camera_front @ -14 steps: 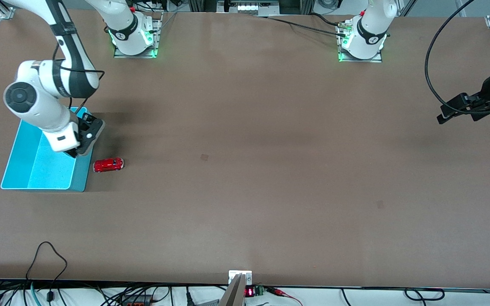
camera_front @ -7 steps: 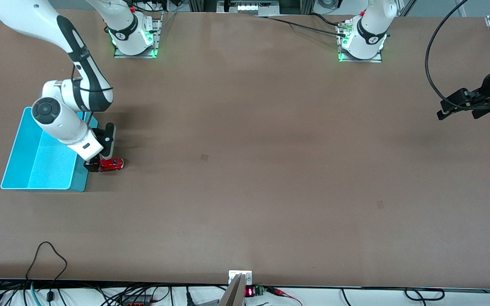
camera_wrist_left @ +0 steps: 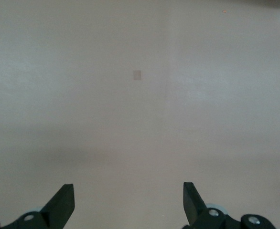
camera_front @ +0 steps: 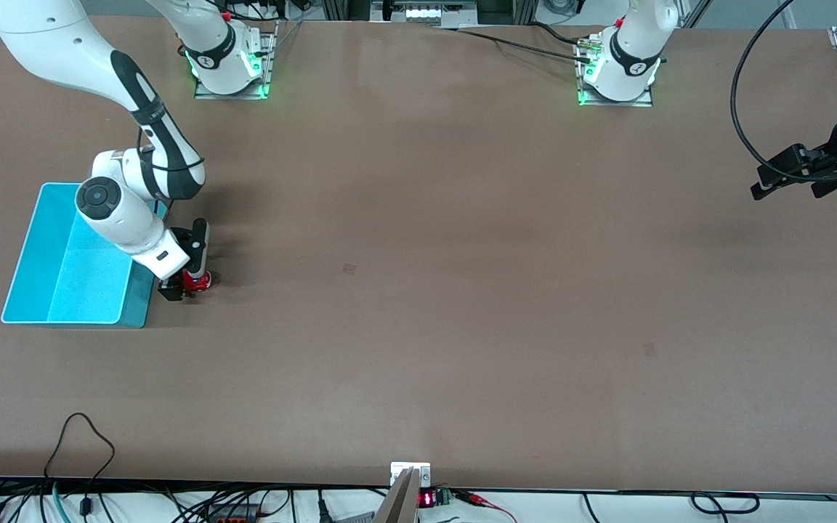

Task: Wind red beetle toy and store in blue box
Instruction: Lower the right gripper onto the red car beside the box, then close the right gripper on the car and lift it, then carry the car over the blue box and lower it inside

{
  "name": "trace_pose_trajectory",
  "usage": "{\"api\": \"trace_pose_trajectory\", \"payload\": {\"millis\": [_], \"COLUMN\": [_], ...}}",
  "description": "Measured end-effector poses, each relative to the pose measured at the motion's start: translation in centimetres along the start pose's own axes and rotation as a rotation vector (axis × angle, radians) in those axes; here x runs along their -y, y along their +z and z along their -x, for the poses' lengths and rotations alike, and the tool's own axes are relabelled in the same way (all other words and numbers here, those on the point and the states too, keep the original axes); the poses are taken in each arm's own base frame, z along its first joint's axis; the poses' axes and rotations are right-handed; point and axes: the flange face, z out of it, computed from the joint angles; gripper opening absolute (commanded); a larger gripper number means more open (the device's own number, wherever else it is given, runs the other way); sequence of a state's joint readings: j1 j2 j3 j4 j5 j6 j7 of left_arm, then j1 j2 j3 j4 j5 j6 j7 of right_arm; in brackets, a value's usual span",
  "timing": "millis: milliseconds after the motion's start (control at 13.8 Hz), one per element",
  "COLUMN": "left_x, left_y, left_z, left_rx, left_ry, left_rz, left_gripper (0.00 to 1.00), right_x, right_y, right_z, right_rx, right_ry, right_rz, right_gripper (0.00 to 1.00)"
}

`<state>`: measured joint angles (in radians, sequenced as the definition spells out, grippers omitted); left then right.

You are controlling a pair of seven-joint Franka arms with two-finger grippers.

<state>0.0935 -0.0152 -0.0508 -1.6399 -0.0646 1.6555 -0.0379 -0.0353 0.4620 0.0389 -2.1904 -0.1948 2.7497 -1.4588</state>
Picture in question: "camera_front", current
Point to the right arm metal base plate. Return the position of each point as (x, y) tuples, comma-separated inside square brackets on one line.
[(233, 94)]

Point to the red LED display module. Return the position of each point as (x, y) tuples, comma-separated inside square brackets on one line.
[(427, 499)]

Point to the black orange power strip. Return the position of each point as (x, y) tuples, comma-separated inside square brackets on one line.
[(233, 513)]

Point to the white lit background device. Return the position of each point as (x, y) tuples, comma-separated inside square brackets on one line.
[(426, 12)]

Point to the silver camera mount bracket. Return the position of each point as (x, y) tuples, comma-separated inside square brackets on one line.
[(398, 508)]

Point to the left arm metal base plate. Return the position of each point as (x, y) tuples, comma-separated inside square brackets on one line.
[(644, 100)]

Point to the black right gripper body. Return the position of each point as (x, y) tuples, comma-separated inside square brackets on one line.
[(170, 290)]

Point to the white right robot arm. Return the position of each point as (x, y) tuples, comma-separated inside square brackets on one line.
[(62, 43)]

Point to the red beetle toy car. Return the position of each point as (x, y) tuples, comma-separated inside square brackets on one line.
[(197, 282)]

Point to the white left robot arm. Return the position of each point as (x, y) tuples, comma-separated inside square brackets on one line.
[(636, 43)]

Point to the blue plastic box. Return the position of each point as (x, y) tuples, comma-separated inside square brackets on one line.
[(62, 283)]

